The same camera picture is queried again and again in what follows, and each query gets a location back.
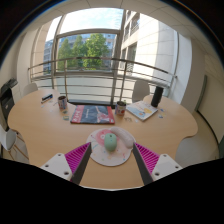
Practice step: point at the black office printer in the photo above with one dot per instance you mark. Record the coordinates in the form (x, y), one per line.
(7, 100)

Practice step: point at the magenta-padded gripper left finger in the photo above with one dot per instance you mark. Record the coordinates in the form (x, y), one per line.
(60, 165)

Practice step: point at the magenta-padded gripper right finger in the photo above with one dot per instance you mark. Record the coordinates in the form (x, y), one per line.
(163, 165)

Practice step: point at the round pastel printed mouse pad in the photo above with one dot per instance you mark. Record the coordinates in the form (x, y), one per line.
(111, 158)

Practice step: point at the mint green computer mouse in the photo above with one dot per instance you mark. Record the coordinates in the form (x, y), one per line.
(110, 142)

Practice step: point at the light illustrated open book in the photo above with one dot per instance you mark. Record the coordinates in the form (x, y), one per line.
(142, 110)

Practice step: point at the white shell chair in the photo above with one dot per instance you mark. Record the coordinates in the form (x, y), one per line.
(140, 90)
(30, 89)

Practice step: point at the white chair with wooden legs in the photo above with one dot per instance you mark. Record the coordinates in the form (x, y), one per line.
(8, 138)

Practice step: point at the patterned mug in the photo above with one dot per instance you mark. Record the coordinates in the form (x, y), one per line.
(62, 102)

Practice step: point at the red and dark magazine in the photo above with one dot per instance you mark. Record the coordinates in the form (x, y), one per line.
(92, 115)

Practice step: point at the white mug with red print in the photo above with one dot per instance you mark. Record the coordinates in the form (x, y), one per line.
(120, 108)

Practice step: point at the dark blue marker box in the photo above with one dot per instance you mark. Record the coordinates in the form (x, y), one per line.
(46, 98)

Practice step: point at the black cylindrical speaker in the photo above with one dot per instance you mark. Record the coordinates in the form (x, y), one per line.
(157, 96)

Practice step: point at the metal balcony railing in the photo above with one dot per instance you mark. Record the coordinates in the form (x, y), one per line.
(100, 59)

